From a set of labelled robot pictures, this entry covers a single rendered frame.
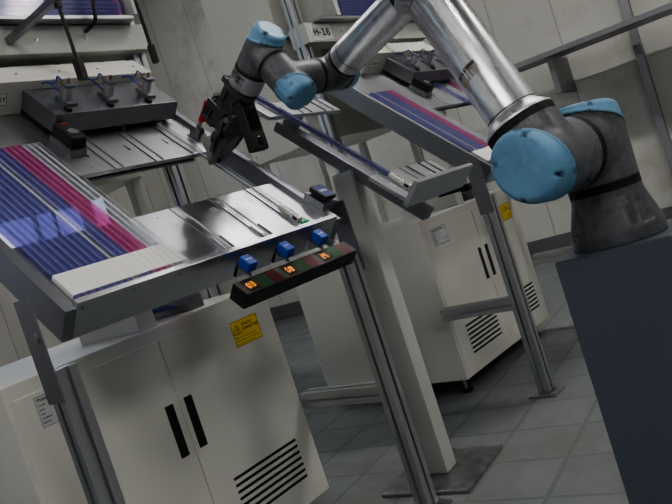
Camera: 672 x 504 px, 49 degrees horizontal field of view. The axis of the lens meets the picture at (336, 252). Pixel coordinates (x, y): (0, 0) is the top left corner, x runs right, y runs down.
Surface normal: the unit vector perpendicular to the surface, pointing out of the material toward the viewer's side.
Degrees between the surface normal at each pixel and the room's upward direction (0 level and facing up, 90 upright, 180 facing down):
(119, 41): 90
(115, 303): 133
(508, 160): 97
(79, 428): 90
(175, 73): 90
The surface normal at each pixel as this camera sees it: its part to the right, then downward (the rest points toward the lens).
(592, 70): -0.49, 0.21
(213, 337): 0.73, -0.20
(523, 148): -0.65, 0.38
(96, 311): 0.74, 0.51
